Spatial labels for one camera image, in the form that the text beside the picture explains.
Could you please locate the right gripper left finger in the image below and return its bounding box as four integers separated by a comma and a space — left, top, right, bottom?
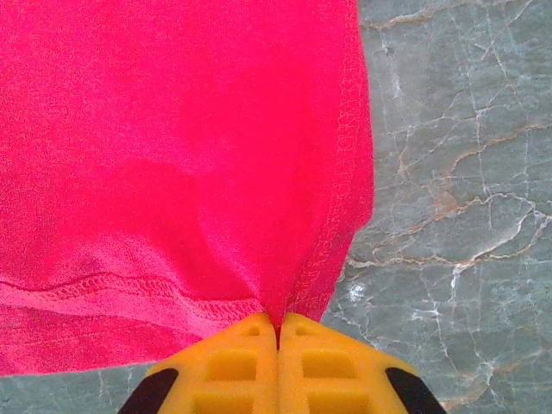
118, 312, 279, 414

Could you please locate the red towel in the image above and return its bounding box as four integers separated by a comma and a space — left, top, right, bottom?
0, 0, 375, 379

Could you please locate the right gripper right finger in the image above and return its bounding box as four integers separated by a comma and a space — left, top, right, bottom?
278, 312, 449, 414

